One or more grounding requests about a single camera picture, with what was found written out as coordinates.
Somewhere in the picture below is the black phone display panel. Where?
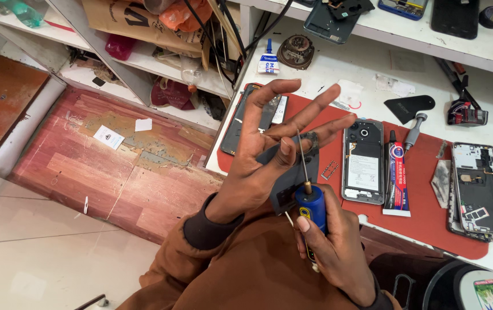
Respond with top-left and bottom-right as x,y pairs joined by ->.
220,83 -> 290,157

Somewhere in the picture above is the person's right hand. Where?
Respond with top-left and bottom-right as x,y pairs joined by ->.
294,183 -> 379,307

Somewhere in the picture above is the black and red tool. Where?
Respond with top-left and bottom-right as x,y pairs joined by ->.
446,75 -> 489,127

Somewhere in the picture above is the white glue bottle blue cap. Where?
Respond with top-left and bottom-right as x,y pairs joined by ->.
257,38 -> 281,75

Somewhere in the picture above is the black phone inner plate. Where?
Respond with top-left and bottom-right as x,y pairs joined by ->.
322,0 -> 376,22

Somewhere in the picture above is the blue electric screwdriver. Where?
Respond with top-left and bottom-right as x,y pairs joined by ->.
294,129 -> 329,264

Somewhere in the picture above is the round black stool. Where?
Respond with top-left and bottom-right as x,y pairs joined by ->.
422,258 -> 493,310

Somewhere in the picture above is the dark metal rod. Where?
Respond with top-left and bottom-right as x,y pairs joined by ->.
73,294 -> 110,310

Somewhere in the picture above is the person's left hand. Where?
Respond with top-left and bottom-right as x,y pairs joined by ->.
205,79 -> 357,225

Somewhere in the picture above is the white torn paper scrap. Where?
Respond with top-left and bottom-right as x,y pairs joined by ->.
374,73 -> 416,98

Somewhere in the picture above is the grey precision screwdriver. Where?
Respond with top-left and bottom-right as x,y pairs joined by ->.
402,113 -> 428,154

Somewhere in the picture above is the dark teal phone housing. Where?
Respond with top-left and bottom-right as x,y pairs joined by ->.
303,0 -> 361,45

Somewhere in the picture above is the white card with dark logo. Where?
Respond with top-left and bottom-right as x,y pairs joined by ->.
92,124 -> 125,151

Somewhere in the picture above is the metal sim tray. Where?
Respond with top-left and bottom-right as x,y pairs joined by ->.
320,160 -> 340,181

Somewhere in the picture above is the black pen with red end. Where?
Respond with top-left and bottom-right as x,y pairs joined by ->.
433,57 -> 482,111

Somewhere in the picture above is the red and blue glue tube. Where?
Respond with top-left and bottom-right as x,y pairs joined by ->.
382,129 -> 411,218

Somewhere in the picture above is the round brown speaker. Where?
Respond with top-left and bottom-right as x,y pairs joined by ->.
277,34 -> 315,71

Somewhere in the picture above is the red work mat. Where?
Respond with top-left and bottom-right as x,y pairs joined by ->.
217,84 -> 491,261

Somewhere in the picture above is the grey dirty cloth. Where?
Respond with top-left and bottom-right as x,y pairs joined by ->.
430,159 -> 452,197

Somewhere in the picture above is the dark phone frame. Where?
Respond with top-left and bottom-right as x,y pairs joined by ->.
446,172 -> 493,243

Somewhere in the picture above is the white paper with red ring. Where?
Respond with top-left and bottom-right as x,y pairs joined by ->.
336,79 -> 364,110

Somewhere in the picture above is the cluttered white shelf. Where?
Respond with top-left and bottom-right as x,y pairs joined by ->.
0,0 -> 273,130

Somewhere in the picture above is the black plastic opening pick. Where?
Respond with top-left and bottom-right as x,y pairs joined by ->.
384,95 -> 436,125

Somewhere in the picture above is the open phone with black board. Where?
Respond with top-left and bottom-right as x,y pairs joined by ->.
451,142 -> 493,237

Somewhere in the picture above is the dark grey phone back cover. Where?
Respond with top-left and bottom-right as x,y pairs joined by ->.
256,131 -> 320,216

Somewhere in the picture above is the blue framed phone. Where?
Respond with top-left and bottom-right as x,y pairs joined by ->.
377,0 -> 429,21

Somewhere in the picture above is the open phone with white battery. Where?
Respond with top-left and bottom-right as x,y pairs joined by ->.
341,118 -> 386,206

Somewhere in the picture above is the white cotton swab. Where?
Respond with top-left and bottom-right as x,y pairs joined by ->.
284,211 -> 320,273

